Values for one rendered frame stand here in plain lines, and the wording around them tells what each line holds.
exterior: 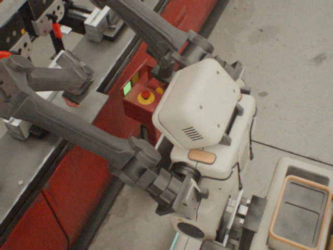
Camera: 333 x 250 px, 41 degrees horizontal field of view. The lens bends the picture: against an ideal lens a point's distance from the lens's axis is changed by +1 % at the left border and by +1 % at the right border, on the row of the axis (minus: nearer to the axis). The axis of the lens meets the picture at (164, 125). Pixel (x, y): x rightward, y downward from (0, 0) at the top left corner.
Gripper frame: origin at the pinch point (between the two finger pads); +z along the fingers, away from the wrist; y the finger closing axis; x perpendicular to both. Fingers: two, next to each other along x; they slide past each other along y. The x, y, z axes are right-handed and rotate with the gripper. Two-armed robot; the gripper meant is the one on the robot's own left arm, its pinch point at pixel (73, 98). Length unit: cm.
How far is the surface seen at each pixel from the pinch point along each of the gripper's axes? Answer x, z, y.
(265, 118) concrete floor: 95, 64, -101
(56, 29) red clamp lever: -18.1, -8.6, -13.6
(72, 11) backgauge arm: -27, 35, -56
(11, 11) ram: -28.7, -21.0, -1.1
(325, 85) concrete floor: 118, 51, -142
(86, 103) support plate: 4.5, 1.1, -2.2
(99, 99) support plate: 7.4, -0.5, -5.8
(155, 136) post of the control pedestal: 38, 41, -31
